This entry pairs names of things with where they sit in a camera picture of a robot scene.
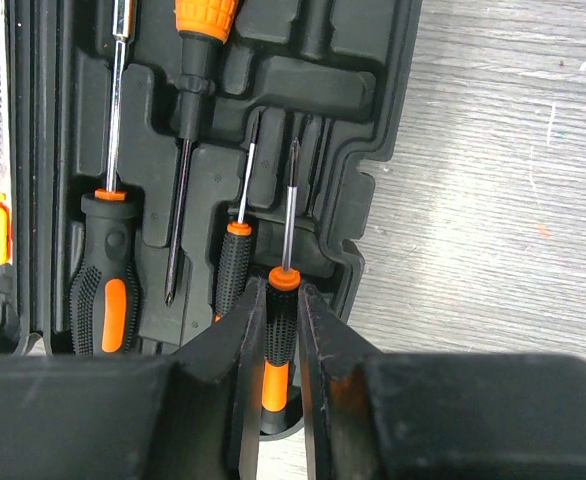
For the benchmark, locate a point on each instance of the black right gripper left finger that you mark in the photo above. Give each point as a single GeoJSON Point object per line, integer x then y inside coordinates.
{"type": "Point", "coordinates": [193, 414]}

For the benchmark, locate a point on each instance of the black handled screwdriver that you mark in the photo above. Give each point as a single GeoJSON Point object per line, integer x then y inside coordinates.
{"type": "Point", "coordinates": [105, 293]}

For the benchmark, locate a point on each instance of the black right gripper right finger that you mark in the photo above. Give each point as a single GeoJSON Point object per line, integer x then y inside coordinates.
{"type": "Point", "coordinates": [375, 415]}

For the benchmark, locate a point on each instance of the black plastic tool case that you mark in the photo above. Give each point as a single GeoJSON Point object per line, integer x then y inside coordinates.
{"type": "Point", "coordinates": [330, 74]}

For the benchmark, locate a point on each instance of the small precision screwdriver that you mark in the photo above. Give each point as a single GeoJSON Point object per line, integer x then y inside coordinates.
{"type": "Point", "coordinates": [281, 323]}
{"type": "Point", "coordinates": [236, 246]}

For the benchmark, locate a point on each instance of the orange handled screwdriver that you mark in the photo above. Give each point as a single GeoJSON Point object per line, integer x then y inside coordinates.
{"type": "Point", "coordinates": [203, 27]}

